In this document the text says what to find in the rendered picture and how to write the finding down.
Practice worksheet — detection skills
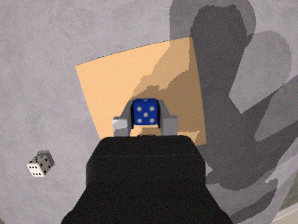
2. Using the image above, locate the blue die with white pips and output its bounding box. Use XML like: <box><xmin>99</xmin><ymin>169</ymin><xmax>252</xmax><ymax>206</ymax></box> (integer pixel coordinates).
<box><xmin>133</xmin><ymin>98</ymin><xmax>158</xmax><ymax>126</ymax></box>

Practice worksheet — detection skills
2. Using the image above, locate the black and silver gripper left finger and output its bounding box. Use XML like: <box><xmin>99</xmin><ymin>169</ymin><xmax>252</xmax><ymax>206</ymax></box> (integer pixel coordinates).
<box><xmin>112</xmin><ymin>100</ymin><xmax>135</xmax><ymax>136</ymax></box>

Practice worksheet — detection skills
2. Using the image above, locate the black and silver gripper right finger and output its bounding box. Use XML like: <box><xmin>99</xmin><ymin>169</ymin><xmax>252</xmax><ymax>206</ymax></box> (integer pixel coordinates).
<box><xmin>156</xmin><ymin>99</ymin><xmax>178</xmax><ymax>136</ymax></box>

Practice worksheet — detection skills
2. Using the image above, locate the tan flat mat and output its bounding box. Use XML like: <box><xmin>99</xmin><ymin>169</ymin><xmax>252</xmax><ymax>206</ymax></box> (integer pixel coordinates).
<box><xmin>75</xmin><ymin>37</ymin><xmax>206</xmax><ymax>146</ymax></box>

